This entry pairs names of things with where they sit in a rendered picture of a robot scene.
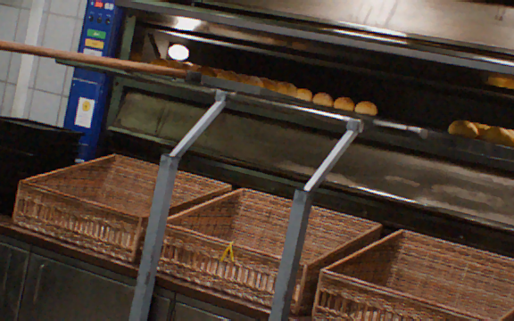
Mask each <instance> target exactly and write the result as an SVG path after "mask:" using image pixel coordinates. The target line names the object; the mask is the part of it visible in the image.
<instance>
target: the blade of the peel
mask: <svg viewBox="0 0 514 321"><path fill-rule="evenodd" d="M199 82H203V83H207V84H212V85H216V86H224V87H229V89H234V90H237V91H242V92H247V93H252V94H256V95H266V96H273V97H279V98H285V99H291V100H298V101H304V102H310V101H305V100H302V99H299V98H296V97H292V96H289V95H284V94H281V93H278V92H275V91H271V90H268V89H265V87H262V86H255V85H250V84H246V83H241V82H236V81H232V80H227V79H223V78H215V77H210V76H205V75H202V79H201V81H199Z"/></svg>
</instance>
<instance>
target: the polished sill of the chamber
mask: <svg viewBox="0 0 514 321"><path fill-rule="evenodd" d="M145 74H149V75H154V76H158V77H163V78H170V79H176V80H179V81H184V82H188V83H193V84H197V85H202V86H209V87H214V89H219V90H224V91H228V92H232V93H237V94H241V95H250V96H254V97H258V98H262V99H267V100H271V101H276V102H281V103H288V104H292V105H298V106H302V107H306V108H311V109H315V110H319V111H328V112H333V114H336V115H341V116H346V117H350V118H355V119H362V120H363V121H364V123H363V129H367V130H372V131H377V132H380V133H385V134H388V135H393V136H401V137H402V138H406V139H410V140H414V141H419V142H423V143H428V144H435V145H440V146H443V147H449V148H453V149H457V150H462V151H465V152H474V153H478V154H483V155H487V156H491V157H495V158H500V159H505V160H509V161H514V148H511V147H507V146H502V145H497V144H489V143H485V142H480V141H477V140H472V139H467V138H462V136H455V135H450V134H445V133H440V132H436V131H432V130H427V129H423V128H415V127H410V126H405V125H402V124H397V123H392V122H387V121H383V120H379V119H371V118H366V117H362V116H357V115H352V114H349V112H343V111H335V110H331V109H327V108H322V107H317V106H312V105H309V104H304V103H296V102H291V101H287V100H282V99H277V98H274V97H268V96H264V95H256V94H252V93H247V92H242V91H237V90H234V89H229V87H224V86H216V85H212V84H207V83H203V82H199V81H193V80H188V79H182V78H175V77H168V76H163V75H156V74H151V73H145Z"/></svg>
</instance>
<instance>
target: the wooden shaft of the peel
mask: <svg viewBox="0 0 514 321"><path fill-rule="evenodd" d="M0 50H2V51H7V52H15V53H20V54H31V55H36V56H44V57H49V58H55V59H61V60H68V61H73V62H79V63H85V64H90V65H97V66H103V67H109V68H114V69H122V70H132V71H138V72H144V73H151V74H156V75H163V76H168V77H175V78H185V77H186V76H187V73H186V72H185V71H184V70H176V69H170V68H164V67H159V66H153V65H148V64H142V63H137V62H132V61H126V60H121V59H114V58H109V57H103V56H98V55H92V54H86V53H76V52H70V51H63V50H58V49H53V48H47V47H42V46H35V45H25V44H20V43H14V42H8V41H3V40H0Z"/></svg>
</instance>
